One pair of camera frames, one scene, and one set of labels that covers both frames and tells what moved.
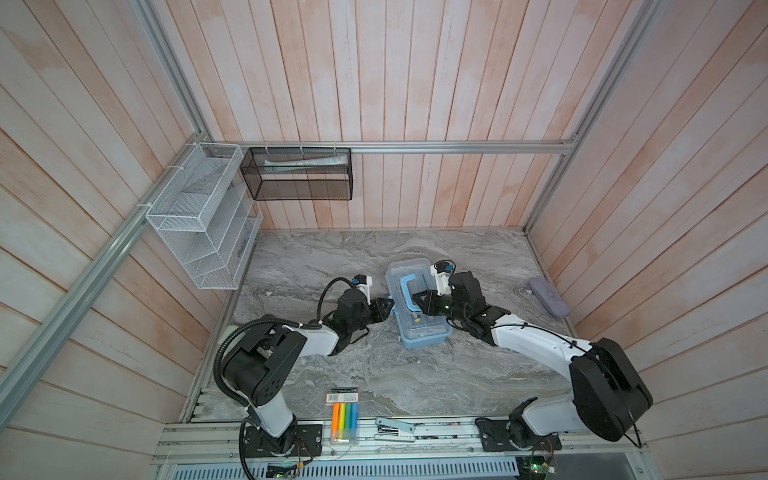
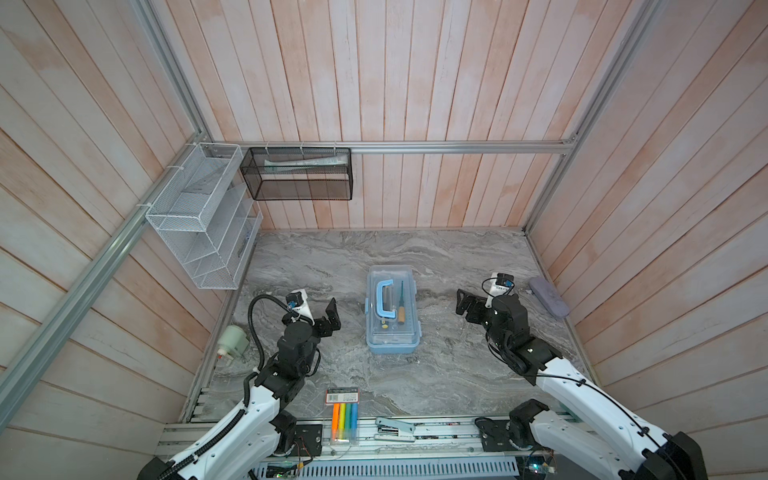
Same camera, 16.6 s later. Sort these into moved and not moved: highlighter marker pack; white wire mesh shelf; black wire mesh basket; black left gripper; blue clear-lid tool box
Moved: blue clear-lid tool box; black left gripper
Not moved: black wire mesh basket; white wire mesh shelf; highlighter marker pack
